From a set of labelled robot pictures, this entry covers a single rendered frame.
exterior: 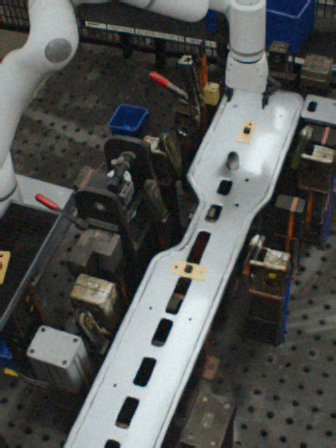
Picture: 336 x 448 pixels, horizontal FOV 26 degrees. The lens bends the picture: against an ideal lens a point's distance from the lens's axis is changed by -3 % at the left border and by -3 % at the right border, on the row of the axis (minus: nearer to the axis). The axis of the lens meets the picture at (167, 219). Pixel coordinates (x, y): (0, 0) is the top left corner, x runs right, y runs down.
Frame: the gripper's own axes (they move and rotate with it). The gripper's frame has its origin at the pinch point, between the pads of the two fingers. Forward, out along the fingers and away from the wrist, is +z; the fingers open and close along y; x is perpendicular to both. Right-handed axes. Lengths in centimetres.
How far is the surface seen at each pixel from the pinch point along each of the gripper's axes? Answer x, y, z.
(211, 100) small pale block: 6.2, -12.0, 8.9
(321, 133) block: 7.8, 19.0, 13.7
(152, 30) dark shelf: 33, -40, 9
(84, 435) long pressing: -92, -6, 12
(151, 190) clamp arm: -33.6, -13.4, 3.0
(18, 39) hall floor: 134, -169, 112
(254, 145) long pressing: -4.2, 3.2, 11.8
